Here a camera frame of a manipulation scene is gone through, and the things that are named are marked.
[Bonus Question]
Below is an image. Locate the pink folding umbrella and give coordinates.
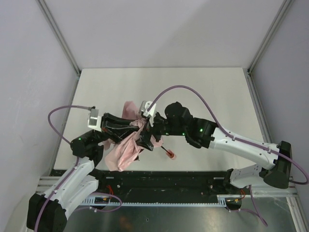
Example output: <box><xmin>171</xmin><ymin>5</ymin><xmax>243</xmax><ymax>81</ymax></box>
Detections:
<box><xmin>103</xmin><ymin>101</ymin><xmax>178</xmax><ymax>172</ymax></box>

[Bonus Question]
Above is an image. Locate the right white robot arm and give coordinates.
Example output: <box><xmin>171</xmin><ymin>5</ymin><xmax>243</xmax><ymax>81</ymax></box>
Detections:
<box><xmin>137</xmin><ymin>101</ymin><xmax>292</xmax><ymax>189</ymax></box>

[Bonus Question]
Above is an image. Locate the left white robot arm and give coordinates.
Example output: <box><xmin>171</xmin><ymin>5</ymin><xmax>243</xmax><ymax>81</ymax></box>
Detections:
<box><xmin>26</xmin><ymin>109</ymin><xmax>141</xmax><ymax>232</ymax></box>

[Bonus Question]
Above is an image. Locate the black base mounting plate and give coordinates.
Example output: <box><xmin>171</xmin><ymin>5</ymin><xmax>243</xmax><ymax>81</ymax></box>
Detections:
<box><xmin>50</xmin><ymin>169</ymin><xmax>253</xmax><ymax>203</ymax></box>

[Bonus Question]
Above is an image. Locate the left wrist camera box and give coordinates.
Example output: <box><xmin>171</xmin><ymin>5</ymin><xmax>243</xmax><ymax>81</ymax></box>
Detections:
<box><xmin>87</xmin><ymin>107</ymin><xmax>101</xmax><ymax>132</ymax></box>

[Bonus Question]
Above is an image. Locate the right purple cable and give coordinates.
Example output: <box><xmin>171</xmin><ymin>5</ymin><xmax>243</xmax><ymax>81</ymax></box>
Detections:
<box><xmin>149</xmin><ymin>86</ymin><xmax>309</xmax><ymax>228</ymax></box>

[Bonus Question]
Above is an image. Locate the purple cable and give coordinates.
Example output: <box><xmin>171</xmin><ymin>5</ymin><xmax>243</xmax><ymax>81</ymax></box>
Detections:
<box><xmin>33</xmin><ymin>105</ymin><xmax>123</xmax><ymax>232</ymax></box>
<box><xmin>149</xmin><ymin>86</ymin><xmax>309</xmax><ymax>228</ymax></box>

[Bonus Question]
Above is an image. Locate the grey slotted cable duct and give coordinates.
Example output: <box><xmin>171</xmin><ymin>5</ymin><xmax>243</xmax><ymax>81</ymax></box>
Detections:
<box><xmin>82</xmin><ymin>195</ymin><xmax>242</xmax><ymax>207</ymax></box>

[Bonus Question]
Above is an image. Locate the aluminium frame rail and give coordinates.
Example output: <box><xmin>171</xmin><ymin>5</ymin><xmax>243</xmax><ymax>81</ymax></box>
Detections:
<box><xmin>244</xmin><ymin>69</ymin><xmax>273</xmax><ymax>143</ymax></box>

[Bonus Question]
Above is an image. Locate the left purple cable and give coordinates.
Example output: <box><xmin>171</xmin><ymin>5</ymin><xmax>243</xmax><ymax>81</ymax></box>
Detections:
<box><xmin>33</xmin><ymin>105</ymin><xmax>123</xmax><ymax>232</ymax></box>

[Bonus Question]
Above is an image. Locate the left aluminium frame post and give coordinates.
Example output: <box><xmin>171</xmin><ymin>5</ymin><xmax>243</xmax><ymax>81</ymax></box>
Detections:
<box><xmin>36</xmin><ymin>0</ymin><xmax>81</xmax><ymax>76</ymax></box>

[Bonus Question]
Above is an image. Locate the aluminium frame post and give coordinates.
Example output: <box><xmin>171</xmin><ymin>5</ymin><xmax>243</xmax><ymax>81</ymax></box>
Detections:
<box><xmin>247</xmin><ymin>0</ymin><xmax>294</xmax><ymax>75</ymax></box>
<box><xmin>36</xmin><ymin>0</ymin><xmax>81</xmax><ymax>76</ymax></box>

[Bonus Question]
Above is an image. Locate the right aluminium frame post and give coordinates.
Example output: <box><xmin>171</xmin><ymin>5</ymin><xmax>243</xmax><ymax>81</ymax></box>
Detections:
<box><xmin>247</xmin><ymin>0</ymin><xmax>294</xmax><ymax>75</ymax></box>

